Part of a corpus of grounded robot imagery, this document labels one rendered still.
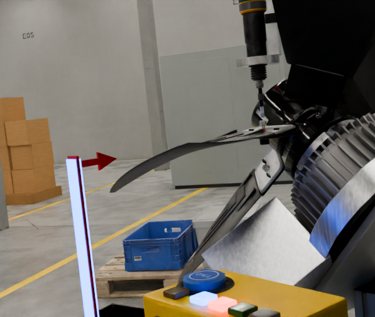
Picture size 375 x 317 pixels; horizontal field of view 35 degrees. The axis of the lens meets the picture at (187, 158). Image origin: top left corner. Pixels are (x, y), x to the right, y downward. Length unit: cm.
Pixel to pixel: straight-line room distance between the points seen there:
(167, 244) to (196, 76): 478
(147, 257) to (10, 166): 549
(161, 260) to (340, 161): 321
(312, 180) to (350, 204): 8
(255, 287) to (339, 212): 32
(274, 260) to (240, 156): 745
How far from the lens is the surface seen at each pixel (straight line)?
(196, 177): 859
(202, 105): 845
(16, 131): 913
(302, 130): 99
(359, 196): 84
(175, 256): 399
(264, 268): 91
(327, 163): 89
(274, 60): 95
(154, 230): 461
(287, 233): 92
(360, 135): 90
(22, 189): 919
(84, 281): 79
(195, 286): 55
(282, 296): 53
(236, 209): 107
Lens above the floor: 124
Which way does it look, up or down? 5 degrees down
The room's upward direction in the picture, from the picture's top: 6 degrees counter-clockwise
